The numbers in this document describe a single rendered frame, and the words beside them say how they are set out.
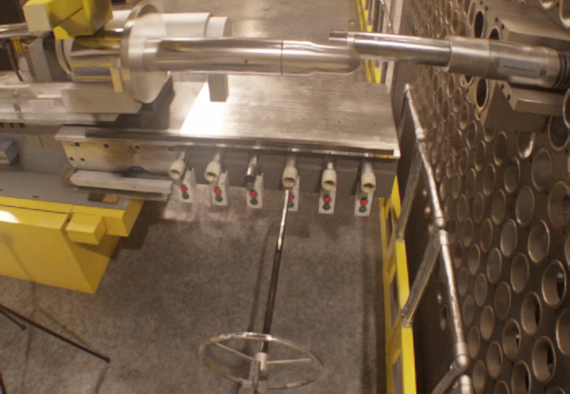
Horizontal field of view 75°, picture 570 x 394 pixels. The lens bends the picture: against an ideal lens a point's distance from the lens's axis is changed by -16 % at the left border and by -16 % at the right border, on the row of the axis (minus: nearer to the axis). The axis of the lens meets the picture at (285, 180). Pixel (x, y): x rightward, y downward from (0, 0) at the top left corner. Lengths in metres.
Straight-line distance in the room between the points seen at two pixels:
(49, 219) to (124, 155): 0.54
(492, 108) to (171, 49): 1.63
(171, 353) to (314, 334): 0.78
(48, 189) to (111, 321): 0.84
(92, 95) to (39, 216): 0.77
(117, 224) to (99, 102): 0.64
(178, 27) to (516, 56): 1.49
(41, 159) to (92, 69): 1.04
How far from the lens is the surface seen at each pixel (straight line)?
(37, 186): 2.68
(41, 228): 2.42
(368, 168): 1.93
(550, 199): 2.47
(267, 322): 1.42
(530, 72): 2.06
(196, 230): 2.89
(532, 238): 2.65
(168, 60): 1.64
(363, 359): 2.35
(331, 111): 2.22
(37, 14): 1.55
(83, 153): 2.42
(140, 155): 2.25
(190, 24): 1.93
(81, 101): 2.14
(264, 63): 1.55
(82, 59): 1.77
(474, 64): 1.96
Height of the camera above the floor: 2.10
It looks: 41 degrees down
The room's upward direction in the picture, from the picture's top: straight up
